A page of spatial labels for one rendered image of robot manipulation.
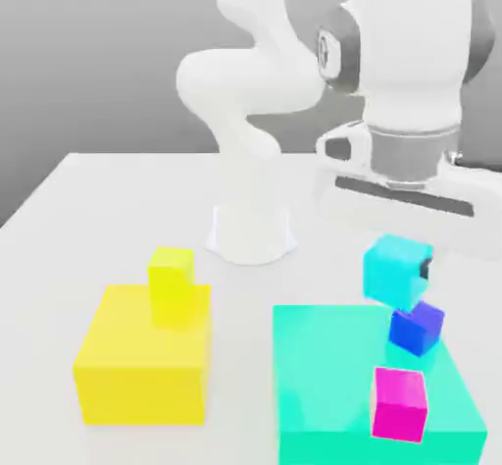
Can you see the small magenta cube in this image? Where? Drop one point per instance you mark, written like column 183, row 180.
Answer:
column 398, row 410

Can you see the small yellow cube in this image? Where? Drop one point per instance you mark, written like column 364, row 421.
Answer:
column 170, row 292

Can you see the small blue cube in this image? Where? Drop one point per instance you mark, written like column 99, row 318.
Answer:
column 411, row 333

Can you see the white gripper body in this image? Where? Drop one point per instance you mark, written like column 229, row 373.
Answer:
column 462, row 233

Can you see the small cyan cube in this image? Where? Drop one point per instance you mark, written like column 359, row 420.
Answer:
column 388, row 272

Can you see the large yellow box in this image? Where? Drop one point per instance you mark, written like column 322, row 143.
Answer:
column 137, row 378

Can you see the large teal box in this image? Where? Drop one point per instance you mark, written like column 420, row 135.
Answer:
column 325, row 386

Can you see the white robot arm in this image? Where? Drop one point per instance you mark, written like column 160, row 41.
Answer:
column 251, row 80

